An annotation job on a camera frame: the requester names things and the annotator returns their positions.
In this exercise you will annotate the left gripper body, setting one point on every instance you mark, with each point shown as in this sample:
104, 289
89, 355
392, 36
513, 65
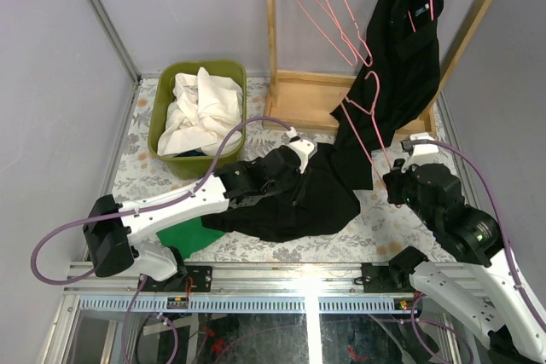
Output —
294, 181

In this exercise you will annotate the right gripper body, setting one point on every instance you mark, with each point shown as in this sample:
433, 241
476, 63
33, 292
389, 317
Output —
395, 187

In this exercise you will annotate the pink hanger of black shirt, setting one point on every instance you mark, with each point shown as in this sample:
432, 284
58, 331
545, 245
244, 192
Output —
360, 132

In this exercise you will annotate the blue plaid shirt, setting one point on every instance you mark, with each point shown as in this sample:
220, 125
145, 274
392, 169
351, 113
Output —
191, 153

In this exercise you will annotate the white shirt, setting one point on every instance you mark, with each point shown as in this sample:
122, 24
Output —
205, 109

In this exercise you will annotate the pink hanger of white shirt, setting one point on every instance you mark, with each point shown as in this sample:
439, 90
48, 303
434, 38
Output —
360, 53

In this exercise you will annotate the pink wire hanger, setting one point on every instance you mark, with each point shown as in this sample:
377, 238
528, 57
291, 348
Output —
326, 24

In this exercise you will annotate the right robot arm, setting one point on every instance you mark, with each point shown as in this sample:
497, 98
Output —
469, 236

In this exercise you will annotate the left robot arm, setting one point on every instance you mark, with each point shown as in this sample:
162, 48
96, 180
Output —
119, 236

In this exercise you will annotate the floral table mat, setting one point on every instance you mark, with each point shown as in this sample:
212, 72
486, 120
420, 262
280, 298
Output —
377, 233

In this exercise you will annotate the wooden clothes rack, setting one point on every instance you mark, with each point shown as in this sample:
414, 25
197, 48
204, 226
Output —
305, 99

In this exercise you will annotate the olive green plastic basket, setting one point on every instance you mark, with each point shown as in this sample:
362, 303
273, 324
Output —
191, 167

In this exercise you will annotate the green cloth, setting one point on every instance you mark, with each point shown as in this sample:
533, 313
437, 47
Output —
189, 237

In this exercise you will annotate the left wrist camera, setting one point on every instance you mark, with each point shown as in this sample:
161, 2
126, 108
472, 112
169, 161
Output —
303, 147

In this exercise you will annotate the aluminium rail frame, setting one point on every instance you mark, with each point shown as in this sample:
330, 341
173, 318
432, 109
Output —
482, 299

